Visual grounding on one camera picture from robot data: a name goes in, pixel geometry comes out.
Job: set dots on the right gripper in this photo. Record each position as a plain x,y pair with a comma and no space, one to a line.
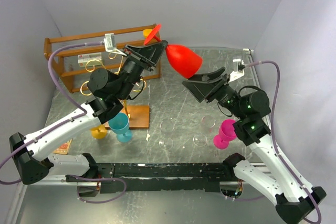
208,85

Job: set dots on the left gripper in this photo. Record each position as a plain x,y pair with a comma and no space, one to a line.
148,56

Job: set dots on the red plastic wine glass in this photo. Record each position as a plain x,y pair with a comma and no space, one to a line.
182,59

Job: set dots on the clear flute glass one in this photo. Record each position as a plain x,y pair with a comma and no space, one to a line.
207,124

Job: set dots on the clear flute glass two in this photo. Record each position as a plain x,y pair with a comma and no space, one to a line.
167,126

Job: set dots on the clear flute glass three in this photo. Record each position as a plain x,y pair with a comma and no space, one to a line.
166,143

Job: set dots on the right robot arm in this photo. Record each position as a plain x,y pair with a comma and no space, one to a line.
292,195

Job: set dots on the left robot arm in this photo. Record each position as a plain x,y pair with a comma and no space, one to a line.
33,153

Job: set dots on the pink plastic wine glass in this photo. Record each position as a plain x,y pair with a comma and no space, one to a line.
226,134

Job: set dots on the blue plastic wine glass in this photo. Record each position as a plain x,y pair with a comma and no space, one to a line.
120,126

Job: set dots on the orange wooden shelf rack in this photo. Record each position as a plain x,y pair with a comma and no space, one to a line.
68,75

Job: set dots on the yellow plastic wine glass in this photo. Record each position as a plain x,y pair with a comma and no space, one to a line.
99,132

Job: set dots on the yellow block on shelf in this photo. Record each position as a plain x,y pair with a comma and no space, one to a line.
146,32

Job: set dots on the clear flute glass four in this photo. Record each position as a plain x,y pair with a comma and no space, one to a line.
200,140

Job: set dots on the white red box on shelf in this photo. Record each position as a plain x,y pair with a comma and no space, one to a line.
92,59

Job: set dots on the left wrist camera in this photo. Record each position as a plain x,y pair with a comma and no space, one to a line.
110,44

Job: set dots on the gold wire wine glass rack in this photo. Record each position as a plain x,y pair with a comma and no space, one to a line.
139,115

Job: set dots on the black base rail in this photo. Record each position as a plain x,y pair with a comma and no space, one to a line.
210,177

